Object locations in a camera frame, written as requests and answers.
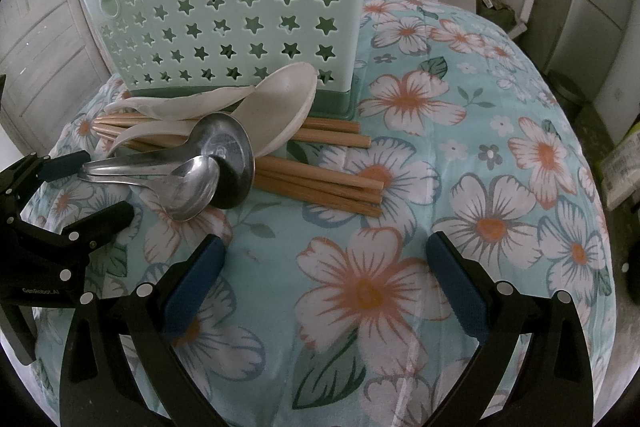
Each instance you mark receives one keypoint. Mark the grey refrigerator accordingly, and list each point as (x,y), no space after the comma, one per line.
(590,17)

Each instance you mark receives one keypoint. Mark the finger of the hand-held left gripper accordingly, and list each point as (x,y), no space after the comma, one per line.
(100,227)
(65,166)

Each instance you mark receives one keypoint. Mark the green bag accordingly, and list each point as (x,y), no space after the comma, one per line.
(495,14)

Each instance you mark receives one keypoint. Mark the yellow white sack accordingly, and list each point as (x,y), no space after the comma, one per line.
(622,172)

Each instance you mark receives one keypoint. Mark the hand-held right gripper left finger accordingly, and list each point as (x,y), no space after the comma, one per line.
(200,287)

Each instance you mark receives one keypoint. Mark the metal ladle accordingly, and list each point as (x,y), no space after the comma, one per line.
(225,142)

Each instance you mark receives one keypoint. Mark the white door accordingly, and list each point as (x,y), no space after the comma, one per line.
(45,57)

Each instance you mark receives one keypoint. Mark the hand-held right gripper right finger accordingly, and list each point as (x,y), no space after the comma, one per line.
(460,287)

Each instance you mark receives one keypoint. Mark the metal spoon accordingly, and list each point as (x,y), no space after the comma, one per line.
(192,197)

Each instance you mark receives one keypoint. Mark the pile of wooden chopsticks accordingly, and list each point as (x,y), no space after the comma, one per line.
(320,187)

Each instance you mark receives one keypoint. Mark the white pipe piece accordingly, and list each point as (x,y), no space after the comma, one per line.
(527,7)

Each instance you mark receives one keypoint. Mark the floral blue blanket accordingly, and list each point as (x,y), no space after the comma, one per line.
(400,167)

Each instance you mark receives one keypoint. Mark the black bucket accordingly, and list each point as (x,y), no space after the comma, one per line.
(567,89)

